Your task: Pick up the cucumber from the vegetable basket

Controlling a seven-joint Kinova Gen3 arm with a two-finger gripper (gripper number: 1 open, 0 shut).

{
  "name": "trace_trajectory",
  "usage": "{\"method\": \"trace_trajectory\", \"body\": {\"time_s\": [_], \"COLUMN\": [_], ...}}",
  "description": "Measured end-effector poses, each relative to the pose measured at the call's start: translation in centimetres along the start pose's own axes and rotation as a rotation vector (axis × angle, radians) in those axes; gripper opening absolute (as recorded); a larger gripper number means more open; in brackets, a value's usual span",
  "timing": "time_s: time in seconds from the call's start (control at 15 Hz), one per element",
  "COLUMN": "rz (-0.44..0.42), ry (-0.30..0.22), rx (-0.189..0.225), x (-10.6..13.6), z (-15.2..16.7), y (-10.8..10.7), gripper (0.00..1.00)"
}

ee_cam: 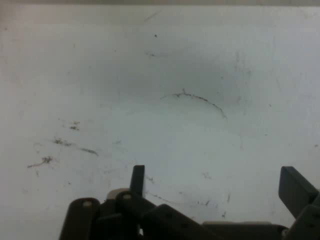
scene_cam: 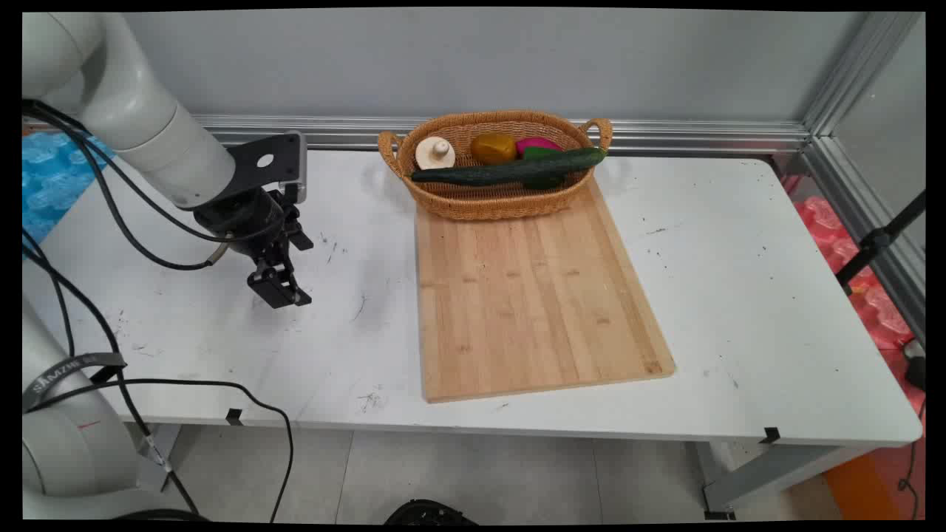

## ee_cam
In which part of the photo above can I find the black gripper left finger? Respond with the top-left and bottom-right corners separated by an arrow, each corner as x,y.
58,164 -> 221,240

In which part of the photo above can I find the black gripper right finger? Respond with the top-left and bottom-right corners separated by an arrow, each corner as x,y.
278,165 -> 320,240

